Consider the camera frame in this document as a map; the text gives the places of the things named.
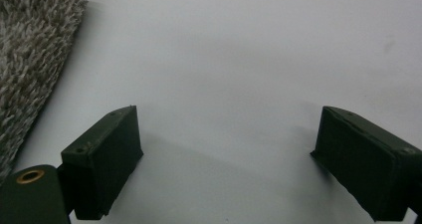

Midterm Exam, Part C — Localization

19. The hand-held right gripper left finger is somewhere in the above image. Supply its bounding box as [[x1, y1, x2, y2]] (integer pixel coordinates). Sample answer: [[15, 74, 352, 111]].
[[58, 105, 144, 221]]

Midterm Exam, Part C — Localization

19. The grey fluffy garment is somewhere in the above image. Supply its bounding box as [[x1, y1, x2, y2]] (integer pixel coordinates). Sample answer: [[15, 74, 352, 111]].
[[0, 0, 90, 185]]

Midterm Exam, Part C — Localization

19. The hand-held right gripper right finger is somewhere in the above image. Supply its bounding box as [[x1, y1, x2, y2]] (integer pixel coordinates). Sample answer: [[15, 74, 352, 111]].
[[311, 106, 422, 222]]

